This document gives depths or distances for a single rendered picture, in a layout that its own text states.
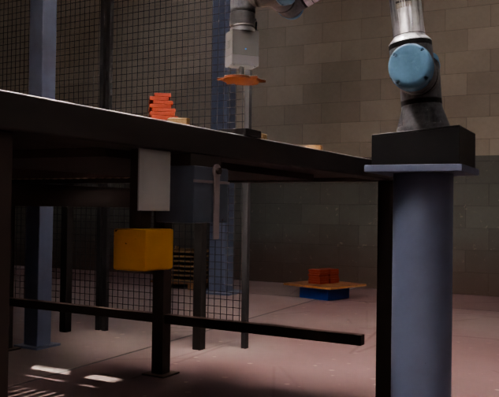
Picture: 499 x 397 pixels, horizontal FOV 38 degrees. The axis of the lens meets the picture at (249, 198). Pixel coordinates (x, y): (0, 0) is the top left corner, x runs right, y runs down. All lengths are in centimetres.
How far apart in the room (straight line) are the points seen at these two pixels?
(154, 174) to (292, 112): 597
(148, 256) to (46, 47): 274
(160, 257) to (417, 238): 89
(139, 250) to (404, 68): 94
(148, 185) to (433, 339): 101
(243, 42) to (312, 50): 523
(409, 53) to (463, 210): 488
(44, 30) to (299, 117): 382
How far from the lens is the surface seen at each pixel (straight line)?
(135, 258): 139
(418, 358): 211
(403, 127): 211
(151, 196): 142
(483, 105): 684
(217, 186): 156
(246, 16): 219
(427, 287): 208
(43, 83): 398
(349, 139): 711
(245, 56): 217
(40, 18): 405
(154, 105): 299
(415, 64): 199
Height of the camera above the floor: 74
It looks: 1 degrees up
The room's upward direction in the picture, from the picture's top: 1 degrees clockwise
